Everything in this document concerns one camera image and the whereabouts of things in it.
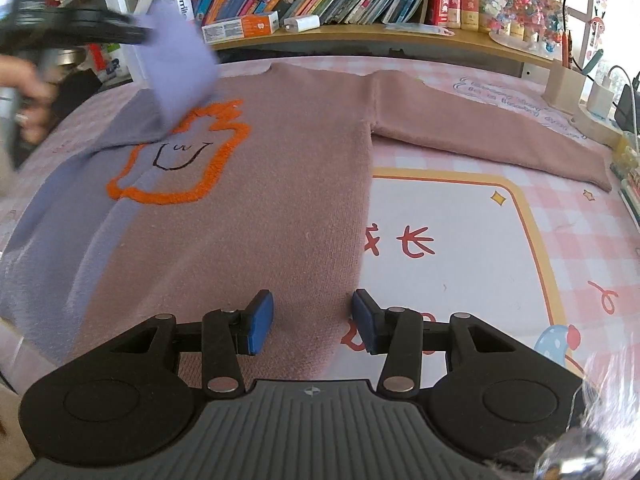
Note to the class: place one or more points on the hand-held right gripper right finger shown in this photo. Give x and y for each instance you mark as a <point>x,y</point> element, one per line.
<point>362,321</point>

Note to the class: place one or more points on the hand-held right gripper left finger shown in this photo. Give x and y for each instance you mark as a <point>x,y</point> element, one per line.
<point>261,324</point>

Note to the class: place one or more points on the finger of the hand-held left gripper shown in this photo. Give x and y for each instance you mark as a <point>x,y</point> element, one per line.
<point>117,30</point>

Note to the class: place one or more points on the pink and lilac sweater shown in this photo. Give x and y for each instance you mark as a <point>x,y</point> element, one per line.
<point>280,185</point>

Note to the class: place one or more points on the person's left hand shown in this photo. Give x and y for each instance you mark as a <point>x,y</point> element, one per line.
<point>30,85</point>

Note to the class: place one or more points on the white box with orange band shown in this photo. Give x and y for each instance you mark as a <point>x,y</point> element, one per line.
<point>178,2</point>

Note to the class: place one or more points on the orange and white toothpaste box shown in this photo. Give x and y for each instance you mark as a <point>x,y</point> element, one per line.
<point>240,27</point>

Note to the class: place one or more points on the pink checked printed mat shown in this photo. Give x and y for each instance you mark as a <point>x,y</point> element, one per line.
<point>450,220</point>

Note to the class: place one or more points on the white power adapter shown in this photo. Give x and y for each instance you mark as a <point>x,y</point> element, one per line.
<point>301,23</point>

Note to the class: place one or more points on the person's fluffy lilac sleeve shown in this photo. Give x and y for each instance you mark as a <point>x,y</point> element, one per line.
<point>610,420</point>

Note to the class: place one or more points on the wooden shelf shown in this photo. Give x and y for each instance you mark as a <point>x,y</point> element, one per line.
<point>400,40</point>

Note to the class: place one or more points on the light blue face mask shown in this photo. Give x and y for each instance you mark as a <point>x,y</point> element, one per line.
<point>420,30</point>

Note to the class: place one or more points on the beige pen holder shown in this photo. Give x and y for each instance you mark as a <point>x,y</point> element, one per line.
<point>565,90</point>

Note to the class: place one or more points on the white charger plug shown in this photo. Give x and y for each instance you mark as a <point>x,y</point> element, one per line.
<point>599,101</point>

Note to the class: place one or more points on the colourful flower bouquet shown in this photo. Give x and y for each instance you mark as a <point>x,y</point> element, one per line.
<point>522,10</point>

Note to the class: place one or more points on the white shelf frame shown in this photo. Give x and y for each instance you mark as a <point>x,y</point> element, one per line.
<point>125,5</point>

